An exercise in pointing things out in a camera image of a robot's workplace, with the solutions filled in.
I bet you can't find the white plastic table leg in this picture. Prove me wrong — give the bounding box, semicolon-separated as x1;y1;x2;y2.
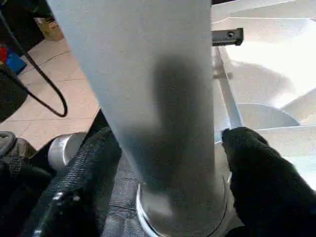
46;0;228;237

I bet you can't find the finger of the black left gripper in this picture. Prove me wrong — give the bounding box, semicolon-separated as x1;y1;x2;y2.
211;27;244;47

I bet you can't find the small brown cardboard box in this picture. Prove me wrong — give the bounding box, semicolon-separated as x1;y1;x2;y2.
36;17;63;42

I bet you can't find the red floor object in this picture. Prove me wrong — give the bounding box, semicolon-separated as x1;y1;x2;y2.
0;46;8;65

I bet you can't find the blue floor box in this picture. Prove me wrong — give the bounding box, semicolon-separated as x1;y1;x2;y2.
6;53;27;75

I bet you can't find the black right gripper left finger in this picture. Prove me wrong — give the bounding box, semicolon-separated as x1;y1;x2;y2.
21;127;122;237

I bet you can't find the white plastic table top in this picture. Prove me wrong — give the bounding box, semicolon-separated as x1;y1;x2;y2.
135;0;316;237

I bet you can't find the black mat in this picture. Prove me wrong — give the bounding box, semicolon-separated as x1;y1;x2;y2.
32;108;155;237

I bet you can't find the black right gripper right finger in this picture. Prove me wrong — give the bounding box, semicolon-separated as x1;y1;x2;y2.
221;126;316;237

